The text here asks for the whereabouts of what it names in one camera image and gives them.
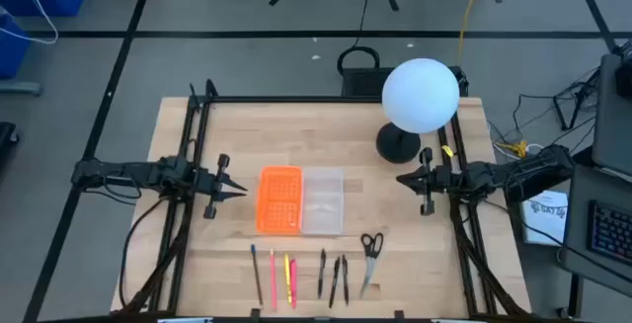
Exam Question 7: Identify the white globe lamp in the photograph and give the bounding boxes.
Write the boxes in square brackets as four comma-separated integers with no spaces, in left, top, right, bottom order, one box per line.
[375,57,461,165]

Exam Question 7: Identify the black looped cable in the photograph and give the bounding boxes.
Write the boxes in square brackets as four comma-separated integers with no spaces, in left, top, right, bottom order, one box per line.
[337,0,382,76]

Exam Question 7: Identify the clear plastic supply box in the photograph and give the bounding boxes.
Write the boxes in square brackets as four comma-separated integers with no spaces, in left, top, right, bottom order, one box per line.
[300,166,346,236]

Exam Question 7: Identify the black handled scissors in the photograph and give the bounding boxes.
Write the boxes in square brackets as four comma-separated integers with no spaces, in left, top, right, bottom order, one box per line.
[358,232,385,299]

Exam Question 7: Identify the pink highlighter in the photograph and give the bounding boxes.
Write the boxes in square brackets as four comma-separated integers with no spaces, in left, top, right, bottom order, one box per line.
[289,258,298,310]

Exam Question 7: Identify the yellow cable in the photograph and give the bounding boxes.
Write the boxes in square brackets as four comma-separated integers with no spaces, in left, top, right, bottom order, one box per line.
[456,0,488,66]

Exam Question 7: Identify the grey desk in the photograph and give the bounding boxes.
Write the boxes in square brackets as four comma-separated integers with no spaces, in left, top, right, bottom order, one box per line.
[560,164,632,284]

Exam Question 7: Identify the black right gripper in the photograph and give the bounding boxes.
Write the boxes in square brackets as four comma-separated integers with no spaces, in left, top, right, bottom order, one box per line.
[395,146,455,217]

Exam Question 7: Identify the black keyboard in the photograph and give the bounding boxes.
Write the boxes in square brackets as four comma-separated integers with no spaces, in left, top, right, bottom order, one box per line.
[587,199,632,268]

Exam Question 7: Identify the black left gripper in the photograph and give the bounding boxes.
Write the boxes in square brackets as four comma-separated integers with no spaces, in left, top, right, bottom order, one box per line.
[195,153,249,220]

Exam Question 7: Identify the brown pencil with blue cap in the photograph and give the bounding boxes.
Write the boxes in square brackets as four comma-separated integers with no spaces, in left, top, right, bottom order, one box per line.
[250,243,265,307]

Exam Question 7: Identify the black pen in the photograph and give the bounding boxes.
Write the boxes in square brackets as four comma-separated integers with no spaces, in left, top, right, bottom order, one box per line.
[341,254,351,307]
[328,256,342,309]
[317,248,327,300]

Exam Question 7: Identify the yellow power plug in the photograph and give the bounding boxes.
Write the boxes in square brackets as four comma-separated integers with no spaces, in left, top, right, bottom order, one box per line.
[495,139,530,160]

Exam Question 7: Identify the black aluminium table frame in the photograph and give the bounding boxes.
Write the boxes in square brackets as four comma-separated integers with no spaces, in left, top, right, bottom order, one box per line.
[111,78,532,320]

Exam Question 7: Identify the pink pencil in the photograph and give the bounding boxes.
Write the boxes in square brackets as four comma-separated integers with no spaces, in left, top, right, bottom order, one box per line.
[269,248,277,312]

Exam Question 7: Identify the orange perforated plastic lid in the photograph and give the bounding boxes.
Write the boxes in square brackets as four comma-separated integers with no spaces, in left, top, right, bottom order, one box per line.
[255,165,304,236]

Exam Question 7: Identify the yellow highlighter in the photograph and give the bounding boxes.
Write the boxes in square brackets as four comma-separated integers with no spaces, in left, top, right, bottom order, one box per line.
[283,253,292,305]

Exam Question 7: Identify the white booklet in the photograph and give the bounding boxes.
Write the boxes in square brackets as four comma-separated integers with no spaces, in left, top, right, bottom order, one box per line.
[521,190,569,248]

